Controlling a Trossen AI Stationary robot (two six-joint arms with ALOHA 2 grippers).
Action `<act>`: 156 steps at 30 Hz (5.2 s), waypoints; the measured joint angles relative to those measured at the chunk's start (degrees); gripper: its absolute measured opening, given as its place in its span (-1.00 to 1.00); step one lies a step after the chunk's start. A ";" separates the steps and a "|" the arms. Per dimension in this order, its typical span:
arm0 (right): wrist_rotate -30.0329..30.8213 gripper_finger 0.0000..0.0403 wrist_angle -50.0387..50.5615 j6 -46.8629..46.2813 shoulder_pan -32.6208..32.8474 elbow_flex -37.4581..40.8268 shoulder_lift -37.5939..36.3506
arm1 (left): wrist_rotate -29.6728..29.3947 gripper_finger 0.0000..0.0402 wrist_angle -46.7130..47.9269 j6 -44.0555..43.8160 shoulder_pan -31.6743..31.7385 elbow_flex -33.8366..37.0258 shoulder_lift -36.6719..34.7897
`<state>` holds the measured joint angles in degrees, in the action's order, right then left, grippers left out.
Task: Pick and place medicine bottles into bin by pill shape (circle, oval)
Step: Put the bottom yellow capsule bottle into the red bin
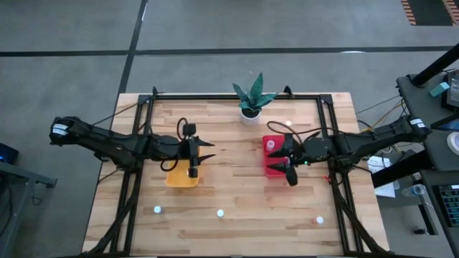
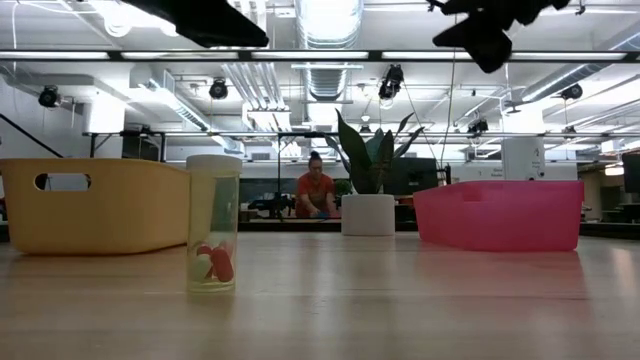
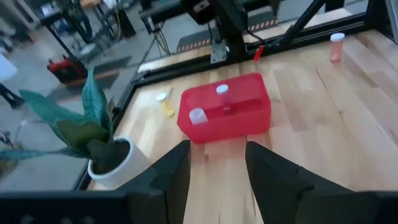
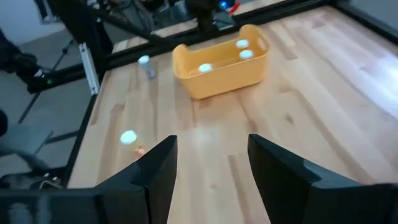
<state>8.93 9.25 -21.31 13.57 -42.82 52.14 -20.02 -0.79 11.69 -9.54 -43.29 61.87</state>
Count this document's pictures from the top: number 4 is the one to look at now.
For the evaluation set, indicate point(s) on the small bluish clear pill bottle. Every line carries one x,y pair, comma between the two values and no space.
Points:
144,60

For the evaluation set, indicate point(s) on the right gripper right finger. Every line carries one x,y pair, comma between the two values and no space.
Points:
295,199

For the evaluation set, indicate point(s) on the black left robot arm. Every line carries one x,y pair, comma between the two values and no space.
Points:
203,15

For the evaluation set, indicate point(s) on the yellow plastic bin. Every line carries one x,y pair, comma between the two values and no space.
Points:
224,82

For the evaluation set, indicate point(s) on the aluminium frame post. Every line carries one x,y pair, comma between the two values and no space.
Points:
88,68

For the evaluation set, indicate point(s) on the clear bottle with pink pills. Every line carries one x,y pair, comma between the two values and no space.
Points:
128,137

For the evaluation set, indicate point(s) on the black diagonal frame strut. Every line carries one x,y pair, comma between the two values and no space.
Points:
130,28

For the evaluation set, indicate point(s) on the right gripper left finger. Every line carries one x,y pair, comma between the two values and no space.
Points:
149,199

